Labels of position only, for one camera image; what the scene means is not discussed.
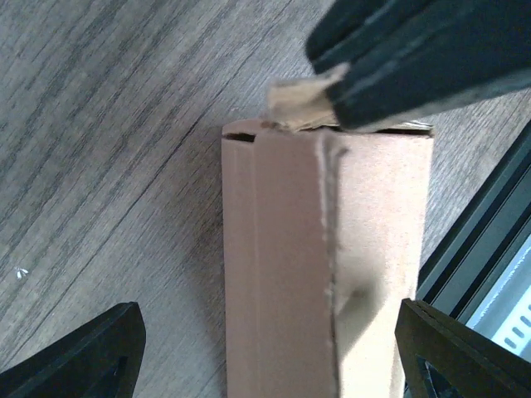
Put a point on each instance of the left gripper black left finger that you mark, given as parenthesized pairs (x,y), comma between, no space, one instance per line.
(102,358)

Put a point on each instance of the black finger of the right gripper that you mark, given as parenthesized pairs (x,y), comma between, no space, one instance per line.
(477,59)
(350,29)

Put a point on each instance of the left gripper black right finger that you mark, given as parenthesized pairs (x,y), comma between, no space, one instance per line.
(444,358)

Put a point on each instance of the cardboard box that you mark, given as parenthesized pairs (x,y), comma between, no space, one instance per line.
(322,235)

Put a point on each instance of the light blue slotted cable duct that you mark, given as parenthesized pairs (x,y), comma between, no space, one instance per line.
(514,333)

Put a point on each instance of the black aluminium frame rail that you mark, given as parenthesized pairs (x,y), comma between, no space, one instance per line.
(494,220)

